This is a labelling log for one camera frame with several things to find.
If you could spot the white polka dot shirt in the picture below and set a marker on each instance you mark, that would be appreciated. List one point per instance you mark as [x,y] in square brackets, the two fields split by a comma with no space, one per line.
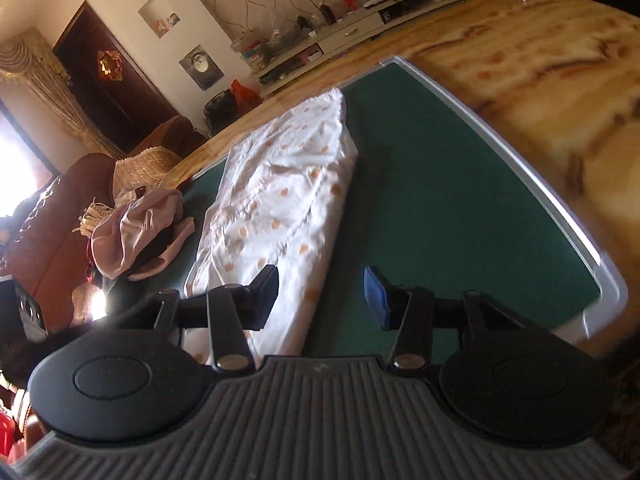
[270,185]

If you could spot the grey wall picture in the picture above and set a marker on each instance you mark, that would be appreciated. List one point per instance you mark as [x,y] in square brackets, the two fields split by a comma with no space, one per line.
[200,67]

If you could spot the black garment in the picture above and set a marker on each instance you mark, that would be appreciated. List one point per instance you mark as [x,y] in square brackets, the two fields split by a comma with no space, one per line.
[152,252]

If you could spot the red plastic bag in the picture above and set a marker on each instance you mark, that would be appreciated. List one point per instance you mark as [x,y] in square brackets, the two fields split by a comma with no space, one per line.
[245,95]

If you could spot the red cup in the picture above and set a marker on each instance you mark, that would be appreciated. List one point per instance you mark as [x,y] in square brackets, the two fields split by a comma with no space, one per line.
[349,0]

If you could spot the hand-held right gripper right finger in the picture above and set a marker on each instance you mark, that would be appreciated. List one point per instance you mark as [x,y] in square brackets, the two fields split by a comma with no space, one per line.
[377,295]

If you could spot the dark wooden door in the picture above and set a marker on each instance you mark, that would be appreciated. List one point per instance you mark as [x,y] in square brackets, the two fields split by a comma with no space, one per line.
[115,100]

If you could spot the black bag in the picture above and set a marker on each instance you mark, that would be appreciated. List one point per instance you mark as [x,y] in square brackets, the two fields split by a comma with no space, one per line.
[220,110]

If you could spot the beige curtain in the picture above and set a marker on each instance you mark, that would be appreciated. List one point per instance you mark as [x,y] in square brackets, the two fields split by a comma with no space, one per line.
[65,95]

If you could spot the green table mat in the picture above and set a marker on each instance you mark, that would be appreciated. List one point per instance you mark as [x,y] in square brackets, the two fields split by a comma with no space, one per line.
[450,185]

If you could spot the cream tasselled knit cloth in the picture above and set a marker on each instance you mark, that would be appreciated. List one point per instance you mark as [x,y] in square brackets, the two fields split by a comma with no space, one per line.
[95,215]

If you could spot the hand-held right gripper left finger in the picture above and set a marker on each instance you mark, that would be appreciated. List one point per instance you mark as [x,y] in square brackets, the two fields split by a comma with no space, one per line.
[265,295]

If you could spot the pink garment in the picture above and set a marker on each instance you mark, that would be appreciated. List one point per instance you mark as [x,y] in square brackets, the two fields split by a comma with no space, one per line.
[130,235]

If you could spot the red door ornament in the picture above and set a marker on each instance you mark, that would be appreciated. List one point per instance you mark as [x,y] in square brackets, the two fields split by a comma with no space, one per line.
[110,65]

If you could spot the beige quilted cushion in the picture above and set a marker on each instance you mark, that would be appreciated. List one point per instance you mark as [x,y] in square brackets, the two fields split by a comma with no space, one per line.
[145,165]

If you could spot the clear food container stack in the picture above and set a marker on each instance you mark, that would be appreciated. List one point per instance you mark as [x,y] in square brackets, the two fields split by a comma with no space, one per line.
[252,52]

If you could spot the wall niche photos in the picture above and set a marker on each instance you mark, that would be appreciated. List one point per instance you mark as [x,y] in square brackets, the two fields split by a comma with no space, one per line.
[162,17]

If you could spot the beige television cabinet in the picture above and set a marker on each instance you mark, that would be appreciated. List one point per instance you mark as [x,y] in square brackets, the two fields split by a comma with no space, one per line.
[350,27]

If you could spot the brown leather sofa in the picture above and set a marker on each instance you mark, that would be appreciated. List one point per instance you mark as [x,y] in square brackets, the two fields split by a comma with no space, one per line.
[85,175]

